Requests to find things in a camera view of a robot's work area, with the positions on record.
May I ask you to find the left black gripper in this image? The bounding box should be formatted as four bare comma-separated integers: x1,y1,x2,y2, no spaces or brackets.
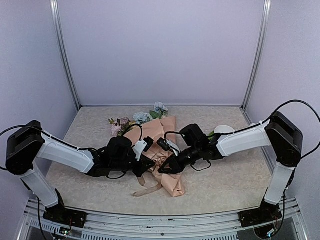
111,153,156,178

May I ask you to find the white ceramic bowl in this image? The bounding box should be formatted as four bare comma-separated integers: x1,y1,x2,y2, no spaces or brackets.
214,125,235,134

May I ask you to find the pink rose stem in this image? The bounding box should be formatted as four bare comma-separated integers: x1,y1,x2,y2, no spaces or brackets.
108,117,133,137

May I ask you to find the pink wrapping paper sheet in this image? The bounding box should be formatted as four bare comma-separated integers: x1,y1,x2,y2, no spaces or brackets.
124,116,185,197

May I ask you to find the left aluminium frame post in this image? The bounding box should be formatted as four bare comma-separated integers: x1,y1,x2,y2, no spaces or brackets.
50,0,82,111

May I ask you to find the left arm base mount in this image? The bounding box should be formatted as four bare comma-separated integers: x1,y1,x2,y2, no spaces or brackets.
43,189,87,229

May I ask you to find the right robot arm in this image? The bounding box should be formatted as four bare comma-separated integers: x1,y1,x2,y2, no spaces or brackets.
158,111,303,222

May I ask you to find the aluminium frame post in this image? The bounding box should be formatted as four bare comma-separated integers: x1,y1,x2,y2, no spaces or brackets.
241,0,272,112
50,0,82,111

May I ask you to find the tan ribbon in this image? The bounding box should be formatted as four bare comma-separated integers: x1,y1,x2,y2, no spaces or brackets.
131,153,179,197

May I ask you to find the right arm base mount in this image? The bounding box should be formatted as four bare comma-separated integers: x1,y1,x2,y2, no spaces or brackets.
238,199,282,228

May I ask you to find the right aluminium frame post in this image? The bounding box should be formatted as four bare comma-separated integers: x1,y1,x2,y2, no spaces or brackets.
241,0,272,112

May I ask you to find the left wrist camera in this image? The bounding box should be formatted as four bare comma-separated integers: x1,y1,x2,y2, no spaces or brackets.
132,136,154,162

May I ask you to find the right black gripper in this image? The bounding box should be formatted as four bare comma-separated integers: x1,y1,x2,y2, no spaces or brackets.
157,144,202,175

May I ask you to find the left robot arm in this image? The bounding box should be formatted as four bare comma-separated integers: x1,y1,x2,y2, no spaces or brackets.
5,120,155,223

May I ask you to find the front aluminium rail base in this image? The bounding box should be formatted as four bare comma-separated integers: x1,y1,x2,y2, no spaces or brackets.
15,198,311,240

